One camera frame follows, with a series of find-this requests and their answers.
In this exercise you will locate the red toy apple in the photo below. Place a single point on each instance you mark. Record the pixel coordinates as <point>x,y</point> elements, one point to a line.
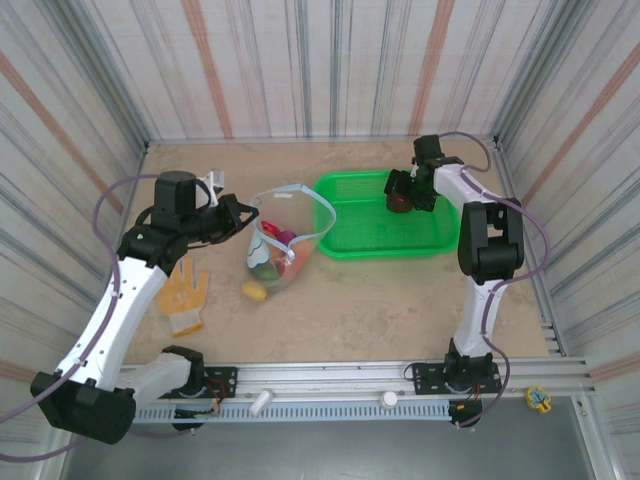
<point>398,203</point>

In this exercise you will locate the clear zip-top bag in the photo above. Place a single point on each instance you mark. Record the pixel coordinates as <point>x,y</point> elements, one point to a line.
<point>257,250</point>

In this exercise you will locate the green toy bell pepper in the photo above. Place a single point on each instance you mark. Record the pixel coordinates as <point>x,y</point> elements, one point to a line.
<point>267,275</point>

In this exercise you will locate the yellow toy fruit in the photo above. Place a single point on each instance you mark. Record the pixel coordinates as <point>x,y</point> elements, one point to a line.
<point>254,291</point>

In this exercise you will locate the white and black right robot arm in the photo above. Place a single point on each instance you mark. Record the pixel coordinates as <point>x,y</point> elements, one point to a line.
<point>480,320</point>

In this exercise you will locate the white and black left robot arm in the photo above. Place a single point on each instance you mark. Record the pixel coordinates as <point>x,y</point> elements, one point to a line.
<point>130,300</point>

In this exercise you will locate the red toy food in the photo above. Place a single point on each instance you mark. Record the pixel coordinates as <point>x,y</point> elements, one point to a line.
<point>270,229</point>

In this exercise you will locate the orange toy food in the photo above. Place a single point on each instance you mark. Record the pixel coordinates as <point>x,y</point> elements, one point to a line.
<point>299,260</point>

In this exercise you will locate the magenta toy fruit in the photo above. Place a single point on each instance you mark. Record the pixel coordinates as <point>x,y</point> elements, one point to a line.
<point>287,236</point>

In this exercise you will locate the green plastic basket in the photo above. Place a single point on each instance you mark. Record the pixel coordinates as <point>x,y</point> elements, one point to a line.
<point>380,235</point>

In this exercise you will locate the yellow work glove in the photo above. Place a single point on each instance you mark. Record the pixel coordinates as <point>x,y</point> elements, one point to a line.
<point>182,295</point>

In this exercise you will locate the white cylindrical knob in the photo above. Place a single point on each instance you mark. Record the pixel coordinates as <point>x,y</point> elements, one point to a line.
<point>261,401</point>

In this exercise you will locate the white round knob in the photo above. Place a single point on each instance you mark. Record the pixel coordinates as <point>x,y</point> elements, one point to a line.
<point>389,398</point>

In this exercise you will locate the yellow toy with green tree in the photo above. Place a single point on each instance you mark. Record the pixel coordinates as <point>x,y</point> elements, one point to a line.
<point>537,399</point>

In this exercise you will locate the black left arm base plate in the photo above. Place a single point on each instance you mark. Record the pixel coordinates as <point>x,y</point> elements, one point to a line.
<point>222,380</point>

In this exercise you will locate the aluminium mounting rail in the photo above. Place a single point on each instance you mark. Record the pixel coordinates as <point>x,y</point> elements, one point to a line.
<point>325,372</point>

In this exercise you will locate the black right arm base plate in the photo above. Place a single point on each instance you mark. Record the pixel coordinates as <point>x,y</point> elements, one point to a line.
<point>430,377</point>

